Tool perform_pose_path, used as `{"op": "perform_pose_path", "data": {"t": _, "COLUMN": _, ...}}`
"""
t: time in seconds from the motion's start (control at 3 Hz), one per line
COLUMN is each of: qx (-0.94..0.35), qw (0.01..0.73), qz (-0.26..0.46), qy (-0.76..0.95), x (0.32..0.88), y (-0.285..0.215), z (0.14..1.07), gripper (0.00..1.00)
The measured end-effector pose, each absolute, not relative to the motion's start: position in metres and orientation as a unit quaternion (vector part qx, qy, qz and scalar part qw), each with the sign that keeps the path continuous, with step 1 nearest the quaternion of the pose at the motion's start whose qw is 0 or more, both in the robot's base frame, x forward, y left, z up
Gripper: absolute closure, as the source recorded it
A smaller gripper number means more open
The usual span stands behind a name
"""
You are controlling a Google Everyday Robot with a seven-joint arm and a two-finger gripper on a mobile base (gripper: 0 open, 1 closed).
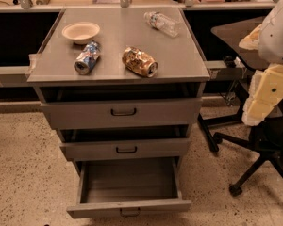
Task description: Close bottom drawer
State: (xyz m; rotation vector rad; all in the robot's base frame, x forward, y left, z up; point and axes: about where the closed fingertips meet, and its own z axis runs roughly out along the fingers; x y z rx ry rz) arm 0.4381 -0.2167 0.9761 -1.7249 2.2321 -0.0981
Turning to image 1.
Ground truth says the grey bottom drawer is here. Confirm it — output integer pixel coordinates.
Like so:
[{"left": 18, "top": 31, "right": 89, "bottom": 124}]
[{"left": 67, "top": 157, "right": 191, "bottom": 218}]

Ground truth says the grey drawer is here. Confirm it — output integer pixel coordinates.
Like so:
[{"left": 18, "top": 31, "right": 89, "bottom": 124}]
[
  {"left": 42, "top": 98, "right": 202, "bottom": 130},
  {"left": 60, "top": 138, "right": 190, "bottom": 161},
  {"left": 67, "top": 157, "right": 191, "bottom": 218}
]

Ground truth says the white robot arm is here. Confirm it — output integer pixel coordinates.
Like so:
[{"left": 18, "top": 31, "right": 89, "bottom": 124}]
[{"left": 239, "top": 0, "right": 283, "bottom": 126}]

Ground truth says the grey top drawer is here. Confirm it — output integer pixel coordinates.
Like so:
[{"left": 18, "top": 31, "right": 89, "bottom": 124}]
[{"left": 42, "top": 98, "right": 202, "bottom": 130}]

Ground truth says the grey drawer cabinet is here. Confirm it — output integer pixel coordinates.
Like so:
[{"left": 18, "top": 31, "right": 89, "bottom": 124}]
[{"left": 26, "top": 6, "right": 210, "bottom": 174}]

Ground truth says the grey middle drawer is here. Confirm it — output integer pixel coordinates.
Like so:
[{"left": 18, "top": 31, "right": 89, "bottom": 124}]
[{"left": 60, "top": 138, "right": 190, "bottom": 161}]

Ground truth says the gold crushed soda can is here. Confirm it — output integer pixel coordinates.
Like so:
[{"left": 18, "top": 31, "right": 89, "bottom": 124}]
[{"left": 122, "top": 47, "right": 158, "bottom": 77}]

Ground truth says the blue crushed soda can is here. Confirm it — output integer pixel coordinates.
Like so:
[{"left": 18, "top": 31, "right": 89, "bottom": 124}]
[{"left": 74, "top": 40, "right": 100, "bottom": 75}]

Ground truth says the clear plastic water bottle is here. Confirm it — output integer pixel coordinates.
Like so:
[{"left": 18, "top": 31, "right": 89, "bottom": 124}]
[{"left": 143, "top": 11, "right": 179, "bottom": 38}]

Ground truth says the beige paper bowl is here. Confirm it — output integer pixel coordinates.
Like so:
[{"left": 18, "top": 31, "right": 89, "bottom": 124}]
[{"left": 62, "top": 22, "right": 100, "bottom": 45}]

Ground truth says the black office chair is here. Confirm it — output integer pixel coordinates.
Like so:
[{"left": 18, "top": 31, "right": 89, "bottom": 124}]
[{"left": 198, "top": 17, "right": 283, "bottom": 197}]

